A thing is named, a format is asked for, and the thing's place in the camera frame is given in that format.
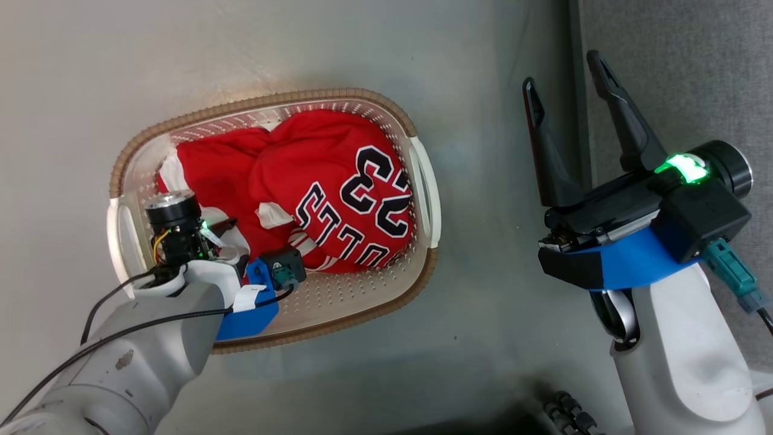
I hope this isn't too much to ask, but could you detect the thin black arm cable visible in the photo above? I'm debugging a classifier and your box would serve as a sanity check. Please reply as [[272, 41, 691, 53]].
[[80, 269, 159, 346]]

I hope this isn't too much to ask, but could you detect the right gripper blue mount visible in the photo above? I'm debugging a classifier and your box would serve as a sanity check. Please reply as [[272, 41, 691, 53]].
[[522, 50, 754, 292]]

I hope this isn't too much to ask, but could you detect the grey fabric sofa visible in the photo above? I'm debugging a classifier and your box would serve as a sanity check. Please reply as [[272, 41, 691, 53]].
[[568, 0, 773, 370]]

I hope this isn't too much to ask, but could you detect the black cable with teal plug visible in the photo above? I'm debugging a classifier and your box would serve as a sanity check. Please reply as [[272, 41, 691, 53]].
[[702, 239, 773, 337], [0, 279, 297, 425]]

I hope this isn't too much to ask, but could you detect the red basketball jersey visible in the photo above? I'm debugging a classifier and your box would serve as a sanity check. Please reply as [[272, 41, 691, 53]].
[[156, 109, 417, 276]]

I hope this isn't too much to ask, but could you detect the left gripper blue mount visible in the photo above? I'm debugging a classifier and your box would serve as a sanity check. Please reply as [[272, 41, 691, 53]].
[[145, 189, 280, 340]]

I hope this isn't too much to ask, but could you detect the white tape label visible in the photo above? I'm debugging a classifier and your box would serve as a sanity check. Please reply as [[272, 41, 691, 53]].
[[232, 285, 267, 313]]

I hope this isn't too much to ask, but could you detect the white perforated laundry basket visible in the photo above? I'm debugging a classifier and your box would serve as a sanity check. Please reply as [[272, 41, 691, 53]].
[[107, 88, 441, 355]]

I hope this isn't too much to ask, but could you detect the black ribbed cable conduit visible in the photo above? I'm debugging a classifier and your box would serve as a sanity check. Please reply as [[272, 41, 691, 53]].
[[544, 391, 600, 435]]

